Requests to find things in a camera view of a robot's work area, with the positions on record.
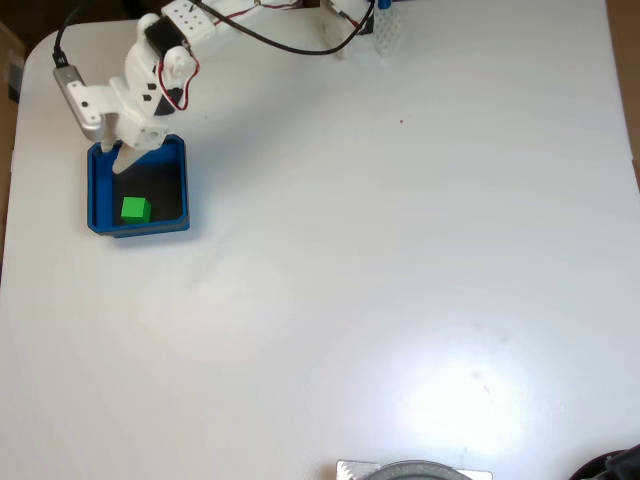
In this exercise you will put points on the green cube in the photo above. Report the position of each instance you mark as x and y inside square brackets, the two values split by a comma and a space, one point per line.
[135, 210]

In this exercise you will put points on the blue box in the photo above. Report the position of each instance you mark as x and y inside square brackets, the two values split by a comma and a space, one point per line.
[100, 200]

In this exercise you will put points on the grey round disc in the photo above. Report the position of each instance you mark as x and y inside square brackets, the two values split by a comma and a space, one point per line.
[420, 472]

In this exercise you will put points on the black object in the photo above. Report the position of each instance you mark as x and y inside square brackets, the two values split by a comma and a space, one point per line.
[615, 467]

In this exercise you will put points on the silver camera box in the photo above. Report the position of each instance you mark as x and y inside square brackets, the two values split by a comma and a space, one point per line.
[65, 82]

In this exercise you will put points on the silver metal bracket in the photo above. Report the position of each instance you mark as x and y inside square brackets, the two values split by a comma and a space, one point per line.
[350, 470]

